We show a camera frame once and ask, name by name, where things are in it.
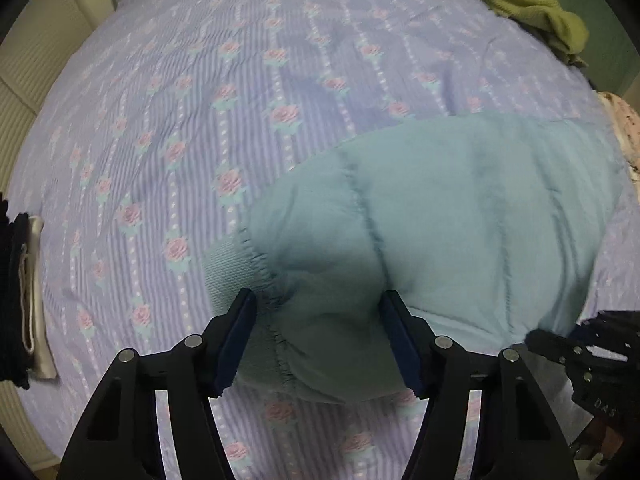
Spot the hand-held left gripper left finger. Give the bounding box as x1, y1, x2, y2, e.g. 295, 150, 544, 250
57, 288, 259, 480

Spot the teal sweatshirt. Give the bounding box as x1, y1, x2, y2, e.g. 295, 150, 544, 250
202, 112, 627, 406

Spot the white satin cloth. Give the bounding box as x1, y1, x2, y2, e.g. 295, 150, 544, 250
18, 216, 58, 380

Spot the black knitted garment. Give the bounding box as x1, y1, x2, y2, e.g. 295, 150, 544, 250
0, 193, 34, 391

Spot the olive green cloth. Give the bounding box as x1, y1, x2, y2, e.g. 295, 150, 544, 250
434, 0, 590, 67

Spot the pink floral cloth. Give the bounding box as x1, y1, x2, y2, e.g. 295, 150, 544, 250
597, 91, 640, 183

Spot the purple floral bed sheet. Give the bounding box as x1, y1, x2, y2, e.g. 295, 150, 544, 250
5, 0, 640, 480

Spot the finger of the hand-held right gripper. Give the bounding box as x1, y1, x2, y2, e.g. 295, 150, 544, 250
524, 328, 594, 377
575, 310, 640, 358

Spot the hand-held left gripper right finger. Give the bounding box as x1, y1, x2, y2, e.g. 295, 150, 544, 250
378, 289, 577, 480

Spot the beige padded headboard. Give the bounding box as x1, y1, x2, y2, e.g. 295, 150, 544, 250
0, 0, 132, 201

